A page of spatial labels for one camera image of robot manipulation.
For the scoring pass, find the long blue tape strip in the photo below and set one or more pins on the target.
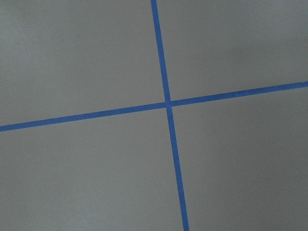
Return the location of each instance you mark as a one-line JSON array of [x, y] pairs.
[[170, 117]]

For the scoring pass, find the crossing blue tape strip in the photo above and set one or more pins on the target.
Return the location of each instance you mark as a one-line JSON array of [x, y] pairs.
[[152, 106]]

